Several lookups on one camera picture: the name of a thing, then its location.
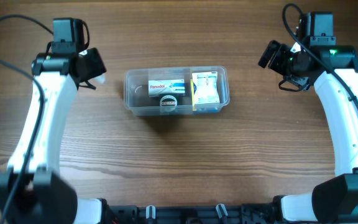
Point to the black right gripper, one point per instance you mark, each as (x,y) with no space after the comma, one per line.
(276,63)

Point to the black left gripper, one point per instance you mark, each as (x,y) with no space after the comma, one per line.
(99,66)

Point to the white caplet medicine box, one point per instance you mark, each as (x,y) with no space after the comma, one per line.
(166,87)

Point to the green white small box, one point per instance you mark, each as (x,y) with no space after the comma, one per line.
(168,103)

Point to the white Hansaplast plaster box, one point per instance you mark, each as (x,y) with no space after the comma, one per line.
(205,89)

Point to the blue lozenge box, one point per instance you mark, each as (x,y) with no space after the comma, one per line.
(203,108)

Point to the white spray bottle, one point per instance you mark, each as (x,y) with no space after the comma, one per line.
(100,79)

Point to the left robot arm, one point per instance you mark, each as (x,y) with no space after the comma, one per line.
(31,189)

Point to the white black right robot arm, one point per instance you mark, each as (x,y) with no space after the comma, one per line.
(333,72)

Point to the clear plastic container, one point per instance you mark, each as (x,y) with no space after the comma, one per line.
(136,95)

